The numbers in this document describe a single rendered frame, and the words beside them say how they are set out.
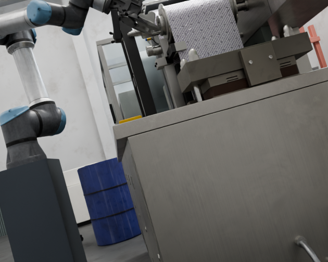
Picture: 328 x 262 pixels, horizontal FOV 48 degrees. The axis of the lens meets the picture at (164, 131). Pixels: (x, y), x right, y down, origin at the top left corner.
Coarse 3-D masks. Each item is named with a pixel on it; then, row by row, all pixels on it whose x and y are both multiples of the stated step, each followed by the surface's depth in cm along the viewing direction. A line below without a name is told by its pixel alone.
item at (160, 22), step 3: (159, 15) 133; (156, 18) 135; (159, 18) 131; (162, 18) 131; (156, 21) 137; (159, 21) 132; (162, 21) 131; (159, 24) 134; (162, 24) 131; (165, 24) 131; (159, 27) 134; (162, 27) 131; (165, 27) 132; (162, 30) 132; (165, 30) 132; (162, 33) 133; (165, 33) 134
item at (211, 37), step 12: (192, 24) 130; (204, 24) 130; (216, 24) 131; (228, 24) 131; (180, 36) 128; (192, 36) 129; (204, 36) 130; (216, 36) 130; (228, 36) 131; (240, 36) 131; (204, 48) 129; (216, 48) 130; (228, 48) 130
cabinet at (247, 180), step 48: (288, 96) 103; (144, 144) 97; (192, 144) 99; (240, 144) 100; (288, 144) 102; (144, 192) 96; (192, 192) 97; (240, 192) 99; (288, 192) 100; (144, 240) 278; (192, 240) 96; (240, 240) 97; (288, 240) 99
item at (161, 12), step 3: (231, 0) 133; (231, 3) 133; (231, 6) 133; (159, 9) 134; (159, 12) 135; (162, 12) 130; (234, 12) 134; (162, 15) 131; (234, 15) 134; (165, 18) 129; (165, 21) 130; (168, 30) 130; (168, 33) 131; (171, 33) 132; (165, 36) 137; (168, 36) 132; (168, 39) 134
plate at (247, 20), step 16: (256, 0) 131; (272, 0) 121; (288, 0) 114; (304, 0) 118; (320, 0) 123; (240, 16) 148; (256, 16) 135; (272, 16) 125; (288, 16) 131; (304, 16) 137; (240, 32) 152; (272, 32) 147
